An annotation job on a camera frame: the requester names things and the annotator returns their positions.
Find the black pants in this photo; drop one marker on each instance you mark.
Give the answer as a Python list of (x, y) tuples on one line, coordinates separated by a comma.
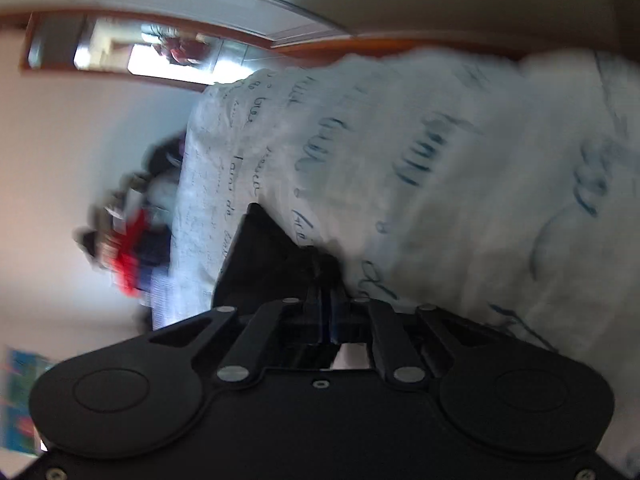
[(265, 260)]

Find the blue striped mattress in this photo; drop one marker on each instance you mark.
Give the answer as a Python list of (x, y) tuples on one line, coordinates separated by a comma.
[(162, 305)]

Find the pile of clothes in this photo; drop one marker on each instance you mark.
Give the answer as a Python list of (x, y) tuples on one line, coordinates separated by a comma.
[(155, 160)]

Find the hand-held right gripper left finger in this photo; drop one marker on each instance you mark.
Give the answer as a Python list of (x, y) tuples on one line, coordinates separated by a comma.
[(320, 320)]

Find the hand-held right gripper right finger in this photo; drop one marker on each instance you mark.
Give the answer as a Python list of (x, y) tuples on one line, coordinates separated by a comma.
[(337, 325)]

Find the wooden door frame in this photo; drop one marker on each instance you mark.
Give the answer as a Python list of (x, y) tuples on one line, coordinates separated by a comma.
[(150, 20)]

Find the red garment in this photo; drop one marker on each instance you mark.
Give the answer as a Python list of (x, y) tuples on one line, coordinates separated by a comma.
[(131, 260)]

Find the white script-printed bed sheet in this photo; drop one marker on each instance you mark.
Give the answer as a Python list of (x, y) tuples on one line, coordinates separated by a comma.
[(425, 160)]

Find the window with colourful curtain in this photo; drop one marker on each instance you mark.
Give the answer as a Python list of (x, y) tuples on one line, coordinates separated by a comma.
[(20, 400)]

